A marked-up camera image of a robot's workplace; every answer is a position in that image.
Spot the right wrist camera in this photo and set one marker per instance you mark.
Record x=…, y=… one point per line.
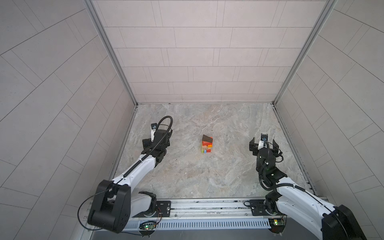
x=263, y=143

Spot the left controller board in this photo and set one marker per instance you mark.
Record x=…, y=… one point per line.
x=147, y=226

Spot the controller board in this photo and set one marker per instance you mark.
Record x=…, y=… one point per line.
x=277, y=225
x=147, y=226

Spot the right controller board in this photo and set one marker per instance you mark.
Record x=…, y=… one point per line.
x=277, y=225

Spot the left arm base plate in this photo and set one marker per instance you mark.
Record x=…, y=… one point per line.
x=164, y=206

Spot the aluminium right corner post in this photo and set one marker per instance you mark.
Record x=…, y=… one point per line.
x=324, y=14

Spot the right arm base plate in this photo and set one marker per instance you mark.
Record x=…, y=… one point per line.
x=261, y=208

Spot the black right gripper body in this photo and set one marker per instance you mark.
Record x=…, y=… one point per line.
x=254, y=147

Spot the aluminium corner post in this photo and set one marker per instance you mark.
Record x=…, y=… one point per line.
x=89, y=5
x=324, y=14

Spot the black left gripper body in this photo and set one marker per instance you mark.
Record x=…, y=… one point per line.
x=166, y=142

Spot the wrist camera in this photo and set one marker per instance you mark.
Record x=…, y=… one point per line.
x=263, y=143
x=153, y=130

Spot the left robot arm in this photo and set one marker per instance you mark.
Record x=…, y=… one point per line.
x=114, y=204

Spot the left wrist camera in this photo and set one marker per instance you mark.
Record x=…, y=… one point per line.
x=153, y=130

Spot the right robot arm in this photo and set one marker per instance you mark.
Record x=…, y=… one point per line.
x=323, y=219

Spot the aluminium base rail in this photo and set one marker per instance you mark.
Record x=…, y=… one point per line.
x=206, y=207

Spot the aluminium left corner post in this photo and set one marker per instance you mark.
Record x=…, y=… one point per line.
x=89, y=5

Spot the dark brown wood block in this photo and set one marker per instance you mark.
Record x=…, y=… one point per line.
x=207, y=139

